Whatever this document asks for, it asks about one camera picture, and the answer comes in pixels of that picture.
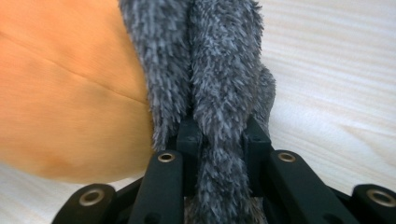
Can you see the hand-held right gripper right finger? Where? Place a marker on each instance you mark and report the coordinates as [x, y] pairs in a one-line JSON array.
[[255, 143]]

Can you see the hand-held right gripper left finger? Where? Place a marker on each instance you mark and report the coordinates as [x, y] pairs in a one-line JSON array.
[[190, 140]]

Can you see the grey fluffy towel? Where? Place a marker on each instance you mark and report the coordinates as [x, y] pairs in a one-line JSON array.
[[218, 77]]

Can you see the orange plush toy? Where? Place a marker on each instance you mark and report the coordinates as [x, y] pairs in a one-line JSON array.
[[68, 93]]

